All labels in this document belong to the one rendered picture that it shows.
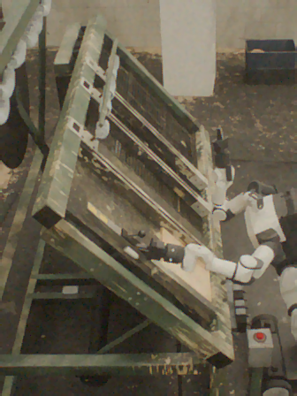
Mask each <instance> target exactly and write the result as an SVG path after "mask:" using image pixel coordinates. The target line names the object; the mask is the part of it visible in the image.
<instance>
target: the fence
mask: <svg viewBox="0 0 297 396"><path fill-rule="evenodd" d="M89 205H91V206H92V207H93V208H95V209H96V210H97V215H96V214H95V213H94V211H92V210H91V209H90V208H89ZM82 214H84V215H85V216H86V217H88V218H89V219H90V220H91V221H93V222H94V223H95V224H96V225H98V226H99V227H100V228H102V229H103V231H104V232H105V233H107V234H108V235H109V236H110V237H112V238H113V239H114V240H115V241H116V242H117V243H118V244H120V245H121V246H122V247H123V248H124V247H129V248H131V249H132V250H133V251H134V252H135V253H137V254H138V255H139V257H138V259H140V260H141V261H142V262H143V263H145V264H146V265H147V266H148V267H149V268H150V269H153V268H155V267H157V268H158V269H159V270H160V271H161V272H163V273H164V280H165V281H167V282H168V283H169V284H170V285H172V286H173V287H174V288H176V289H177V290H178V291H179V292H181V293H182V294H183V295H185V296H186V297H187V298H188V299H189V300H191V301H192V302H193V303H195V304H196V305H197V306H198V307H200V308H201V309H202V310H204V311H205V312H206V313H207V314H209V315H210V316H212V315H213V314H215V313H216V306H215V305H214V304H213V303H212V302H210V301H209V300H208V299H206V298H205V297H204V296H203V295H202V294H200V293H199V292H198V291H197V290H195V289H194V288H193V287H192V286H190V285H189V284H188V283H187V282H186V281H185V280H183V279H182V278H180V277H179V276H178V275H177V274H175V273H174V272H173V271H172V270H170V269H169V268H168V267H167V266H166V265H164V264H163V263H162V262H160V261H157V260H151V261H149V260H147V261H146V256H145V255H144V254H143V253H142V252H141V251H140V250H138V249H136V248H135V247H134V246H133V245H132V244H131V243H129V242H127V241H126V240H125V239H123V238H122V237H121V236H120V235H121V228H120V227H118V226H117V225H116V224H114V223H113V222H112V221H111V220H110V219H108V218H107V217H106V216H105V215H104V214H103V213H102V212H101V211H100V210H98V209H97V208H96V207H94V206H93V205H92V204H91V203H90V202H88V203H87V204H85V205H84V206H83V208H82ZM100 214H102V215H103V216H105V217H106V218H107V219H108V222H107V223H106V222H105V221H104V220H103V219H101V218H100Z"/></svg>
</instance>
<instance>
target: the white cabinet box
mask: <svg viewBox="0 0 297 396"><path fill-rule="evenodd" d="M160 19H161V37H162V56H163V76H164V88H165V89H166V90H167V91H168V92H169V93H170V94H171V95H197V96H210V95H213V88H214V83H215V77H216V0H160Z"/></svg>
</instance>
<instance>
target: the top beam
mask: <svg viewBox="0 0 297 396"><path fill-rule="evenodd" d="M107 23H108V21H107V19H106V18H105V17H104V16H103V15H102V14H101V13H100V12H99V11H98V12H97V13H96V14H95V15H94V16H93V17H92V18H91V19H90V20H89V21H88V24H87V26H86V30H85V33H84V36H83V39H82V42H81V45H80V50H79V53H78V56H77V59H76V63H75V66H74V69H73V72H72V77H71V80H70V84H69V87H68V90H67V93H66V97H65V103H64V106H63V109H62V112H61V115H60V119H59V121H58V125H57V128H56V131H55V133H54V137H53V140H52V142H51V146H50V149H49V154H48V158H47V161H46V164H45V167H44V170H43V174H42V180H41V183H40V186H39V189H38V193H37V196H36V199H35V202H34V207H33V210H32V214H31V217H33V218H34V219H35V220H37V221H38V222H39V223H40V224H42V225H43V226H45V227H46V228H48V229H49V228H50V227H51V226H52V225H54V224H56V223H57V222H58V221H60V220H61V219H62V218H64V215H65V208H66V204H67V200H68V195H69V191H70V187H71V183H72V175H73V174H74V170H75V166H76V162H77V157H78V154H79V149H80V142H81V139H80V138H79V137H78V136H77V135H76V134H74V133H73V132H72V131H71V130H70V129H69V125H70V122H71V118H73V119H74V120H76V121H77V122H78V123H79V124H80V125H81V126H82V127H83V128H84V125H85V121H86V115H87V112H88V104H89V100H90V94H89V93H88V92H87V91H86V90H85V89H84V88H83V87H82V86H81V85H80V80H81V77H82V76H83V77H84V78H85V79H86V80H87V81H88V82H89V83H90V84H91V85H92V86H93V83H94V79H95V72H94V71H93V70H92V69H91V68H90V67H89V66H88V65H87V64H86V59H87V56H89V57H91V58H92V59H93V60H94V61H95V62H96V63H98V59H99V55H100V50H101V47H102V42H103V37H104V35H105V31H106V27H107Z"/></svg>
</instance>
